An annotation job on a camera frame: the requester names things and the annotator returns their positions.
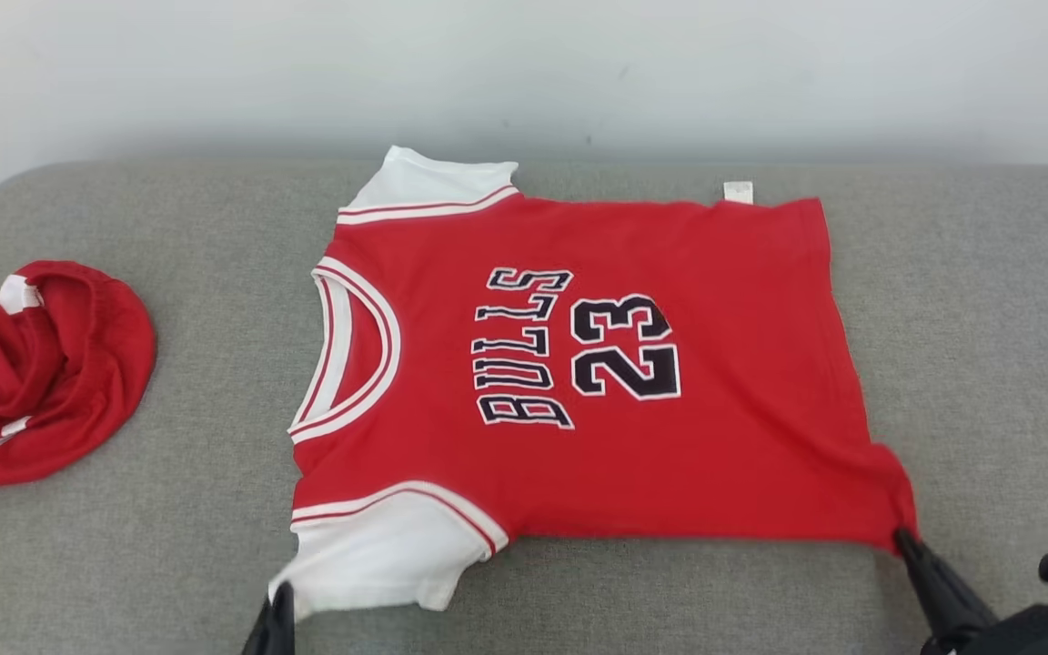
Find red Bulls 23 jersey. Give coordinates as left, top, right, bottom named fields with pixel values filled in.
left=267, top=146, right=921, bottom=622

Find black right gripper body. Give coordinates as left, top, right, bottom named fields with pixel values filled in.
left=920, top=605, right=1048, bottom=655

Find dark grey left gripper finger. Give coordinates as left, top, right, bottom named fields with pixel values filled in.
left=242, top=606, right=276, bottom=655
left=269, top=582, right=296, bottom=655

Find red Bulls 23 shorts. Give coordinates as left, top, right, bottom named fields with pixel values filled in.
left=0, top=260, right=157, bottom=492

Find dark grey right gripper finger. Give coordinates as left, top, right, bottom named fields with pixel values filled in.
left=894, top=528, right=998, bottom=640

